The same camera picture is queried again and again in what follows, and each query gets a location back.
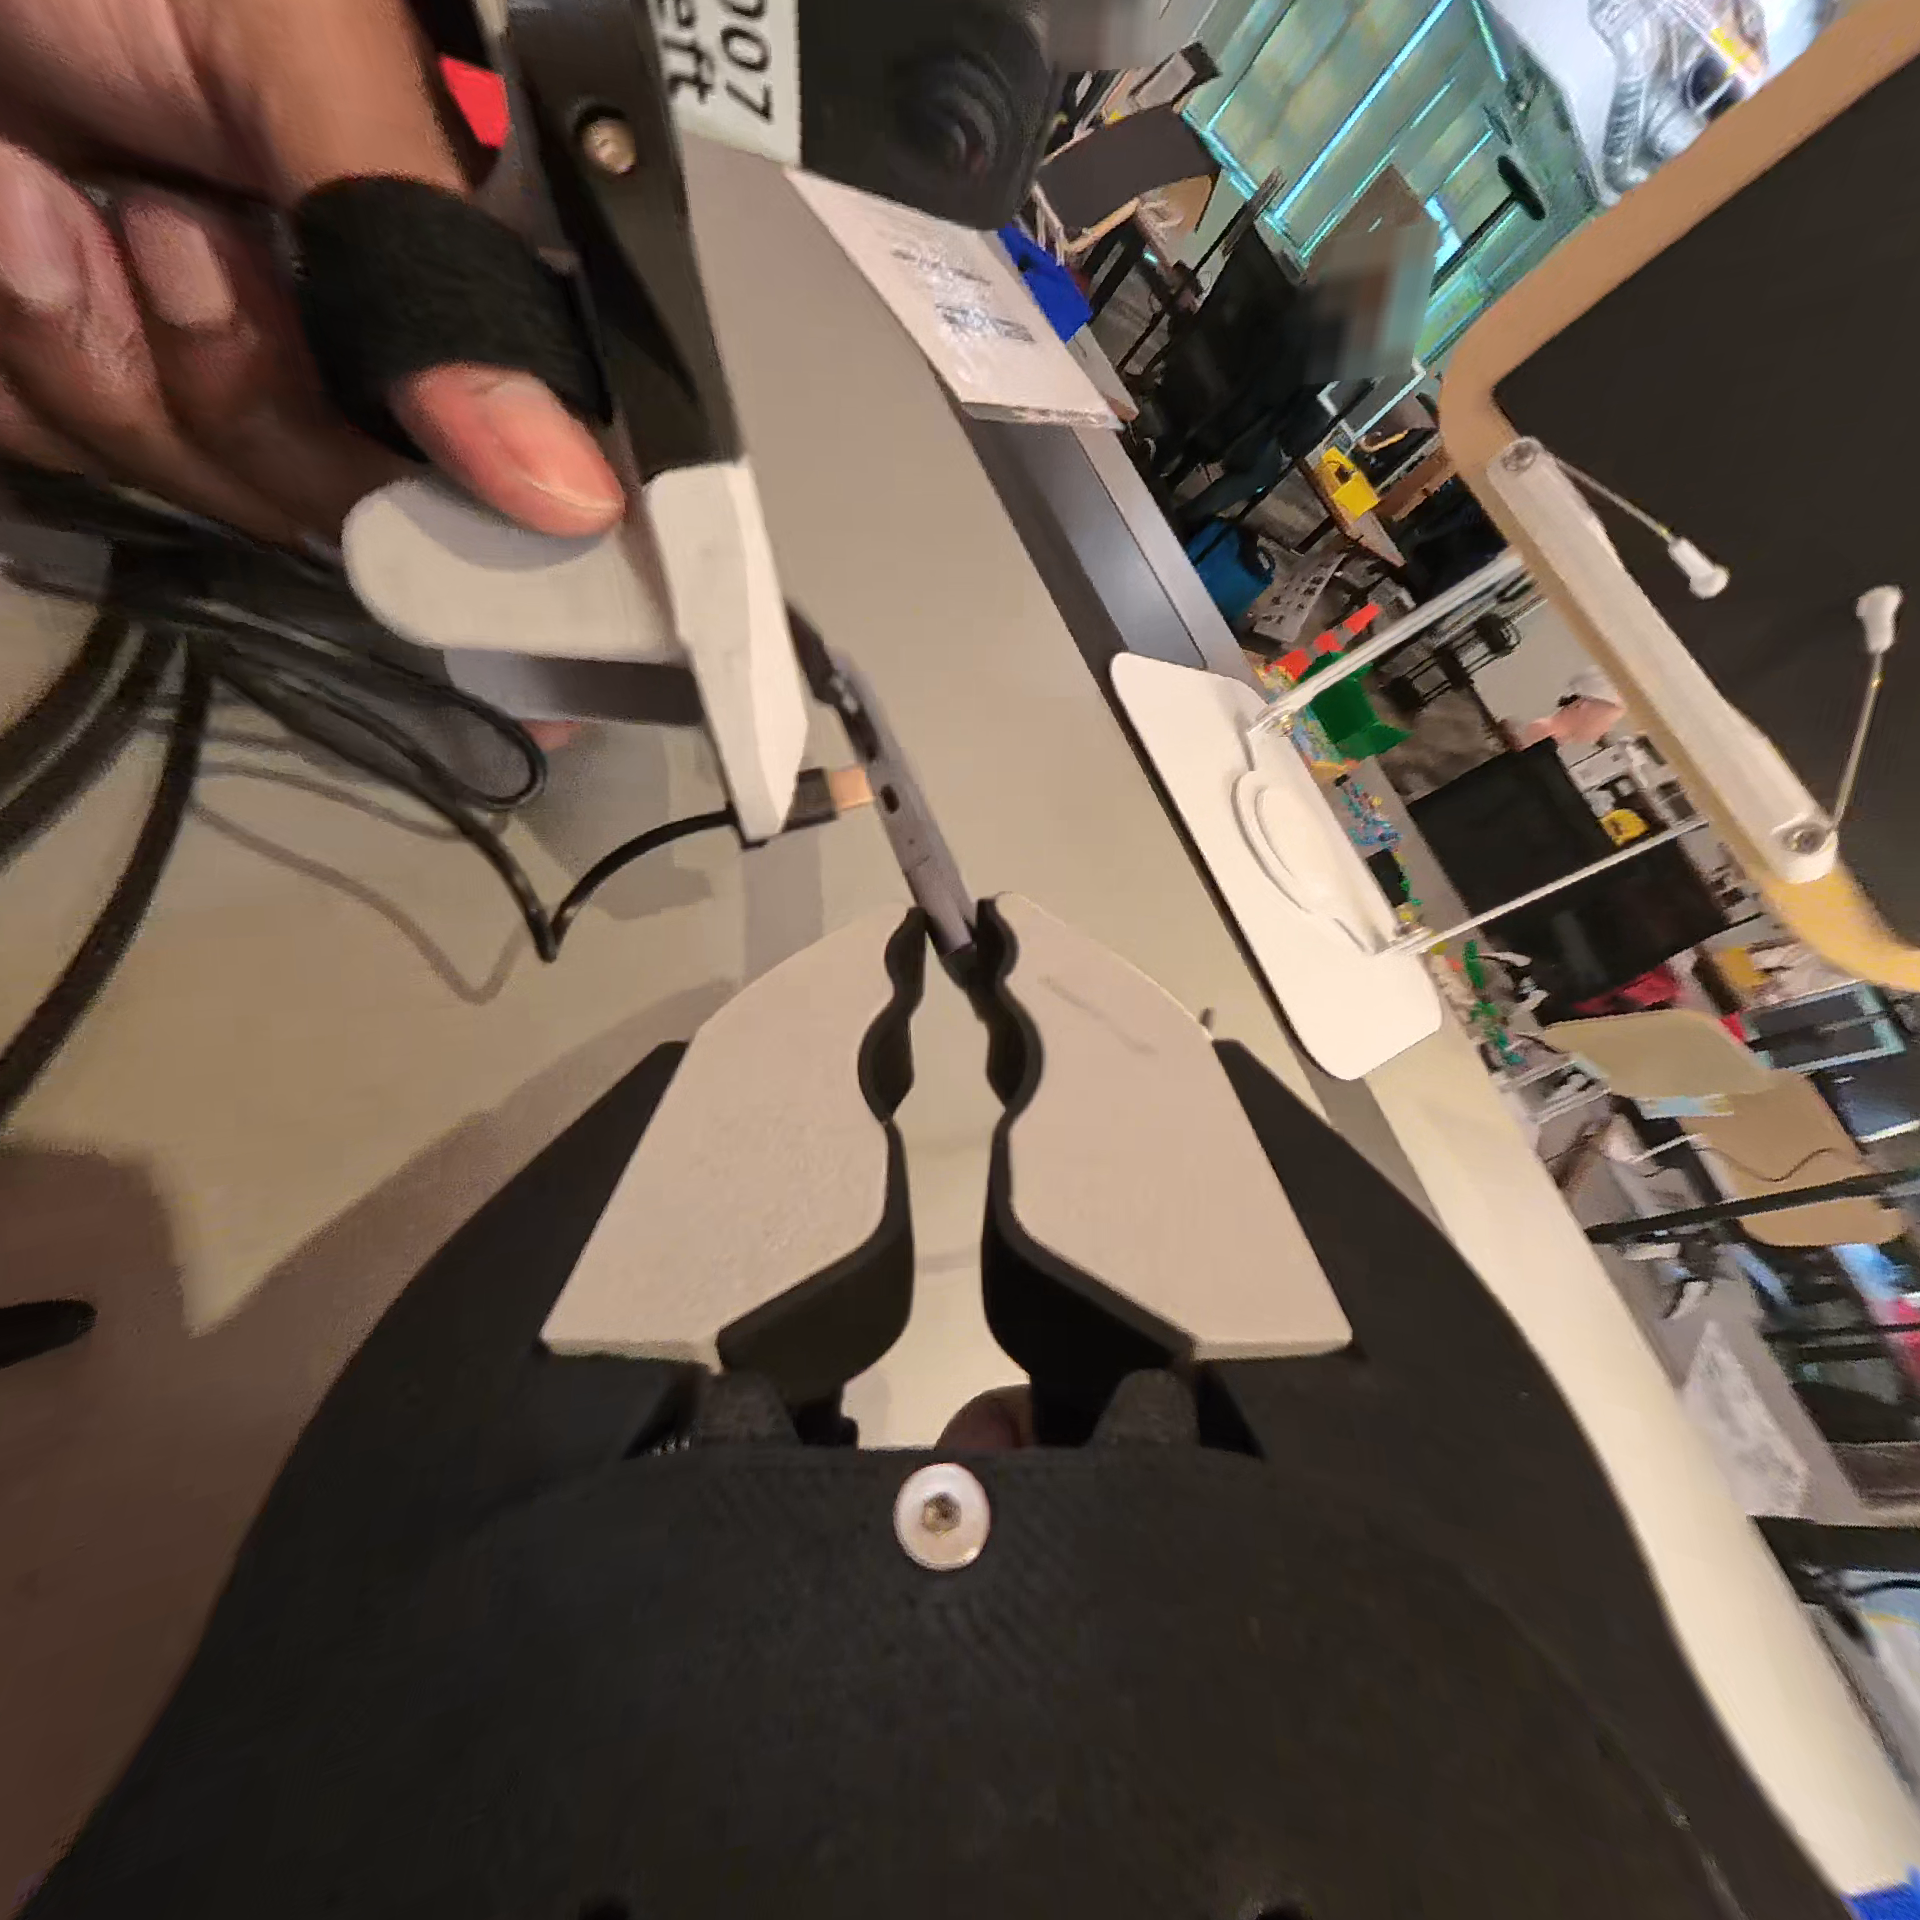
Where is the black braided usb-c cable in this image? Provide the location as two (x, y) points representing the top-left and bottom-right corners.
(0, 450), (226, 1121)

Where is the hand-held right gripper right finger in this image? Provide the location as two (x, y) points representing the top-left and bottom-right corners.
(975, 894), (1356, 1414)

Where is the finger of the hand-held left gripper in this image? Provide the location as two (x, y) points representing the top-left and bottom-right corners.
(783, 604), (889, 770)
(645, 461), (815, 846)

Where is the thin black cable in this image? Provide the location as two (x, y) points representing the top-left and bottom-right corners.
(151, 569), (874, 964)

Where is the grey usb hub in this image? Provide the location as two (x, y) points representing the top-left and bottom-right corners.
(815, 660), (985, 985)

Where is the dark board with wooden edge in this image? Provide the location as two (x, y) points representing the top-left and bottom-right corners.
(1439, 45), (1920, 991)

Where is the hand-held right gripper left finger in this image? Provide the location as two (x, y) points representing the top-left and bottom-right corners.
(538, 902), (932, 1412)

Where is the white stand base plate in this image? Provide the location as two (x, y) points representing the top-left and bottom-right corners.
(1111, 651), (1444, 1082)

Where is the green plastic bin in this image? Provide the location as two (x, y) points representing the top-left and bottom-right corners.
(1296, 660), (1413, 758)

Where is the person's left hand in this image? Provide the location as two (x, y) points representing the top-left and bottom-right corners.
(0, 0), (629, 541)

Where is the white printed sheet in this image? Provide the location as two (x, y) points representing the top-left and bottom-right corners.
(783, 165), (1124, 433)

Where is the pile of colourful toy bricks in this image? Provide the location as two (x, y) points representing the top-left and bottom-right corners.
(1274, 645), (1546, 1075)

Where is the small blue plastic bin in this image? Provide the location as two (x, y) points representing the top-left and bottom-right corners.
(996, 222), (1097, 349)

